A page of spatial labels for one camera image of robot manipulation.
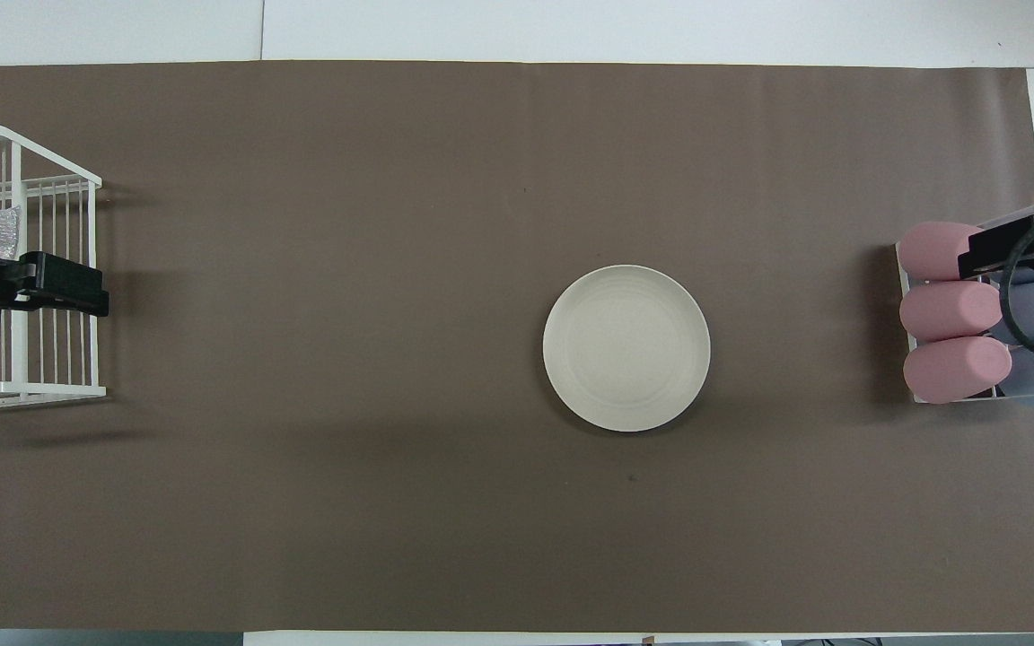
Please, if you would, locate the white round plate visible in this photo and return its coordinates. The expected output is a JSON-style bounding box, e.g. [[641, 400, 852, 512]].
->
[[542, 265, 712, 433]]

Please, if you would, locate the pink plastic cup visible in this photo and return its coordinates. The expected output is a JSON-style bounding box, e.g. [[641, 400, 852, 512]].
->
[[903, 336, 1013, 405], [898, 222, 985, 281], [899, 281, 1003, 343]]

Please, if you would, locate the brown table mat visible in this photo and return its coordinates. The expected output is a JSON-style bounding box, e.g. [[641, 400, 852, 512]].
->
[[0, 60, 1034, 634]]

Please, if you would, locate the white wire dish rack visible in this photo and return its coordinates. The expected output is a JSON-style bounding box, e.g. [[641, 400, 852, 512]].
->
[[0, 125, 109, 411]]

